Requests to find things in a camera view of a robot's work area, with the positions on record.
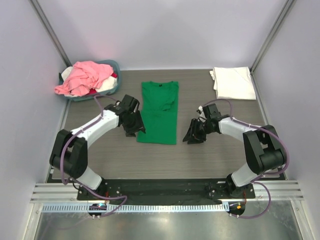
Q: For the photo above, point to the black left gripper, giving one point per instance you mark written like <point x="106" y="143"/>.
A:
<point x="133" y="124"/>

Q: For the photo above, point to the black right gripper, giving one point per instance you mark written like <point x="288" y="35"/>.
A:
<point x="198" y="130"/>

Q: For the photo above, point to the green t-shirt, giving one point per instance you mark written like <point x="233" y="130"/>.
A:
<point x="159" y="112"/>

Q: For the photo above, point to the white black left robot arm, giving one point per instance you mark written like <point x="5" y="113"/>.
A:
<point x="70" y="150"/>

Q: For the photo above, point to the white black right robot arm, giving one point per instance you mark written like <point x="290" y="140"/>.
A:
<point x="262" y="147"/>

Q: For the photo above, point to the white t-shirt in basket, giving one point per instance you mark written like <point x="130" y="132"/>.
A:
<point x="107" y="85"/>

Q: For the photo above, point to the red t-shirt in basket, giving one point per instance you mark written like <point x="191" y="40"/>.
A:
<point x="93" y="90"/>

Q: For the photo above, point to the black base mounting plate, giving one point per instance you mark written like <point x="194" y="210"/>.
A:
<point x="159" y="189"/>

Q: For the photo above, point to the teal plastic laundry basket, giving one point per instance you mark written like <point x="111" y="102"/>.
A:
<point x="110" y="92"/>

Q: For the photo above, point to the folded white t-shirt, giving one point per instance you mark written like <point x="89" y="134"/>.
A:
<point x="233" y="83"/>

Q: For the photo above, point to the pink t-shirt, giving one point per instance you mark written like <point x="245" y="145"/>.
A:
<point x="85" y="75"/>

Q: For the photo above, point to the cream t-shirt in basket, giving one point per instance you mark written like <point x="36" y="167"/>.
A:
<point x="64" y="75"/>

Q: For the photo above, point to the aluminium front crossbar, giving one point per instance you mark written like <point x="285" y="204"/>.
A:
<point x="58" y="193"/>

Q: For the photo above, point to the slotted white cable duct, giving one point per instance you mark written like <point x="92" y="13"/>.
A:
<point x="104" y="208"/>

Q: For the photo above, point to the aluminium frame rail left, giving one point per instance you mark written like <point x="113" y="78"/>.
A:
<point x="50" y="31"/>

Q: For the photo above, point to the aluminium frame post right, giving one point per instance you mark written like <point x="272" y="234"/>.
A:
<point x="279" y="21"/>

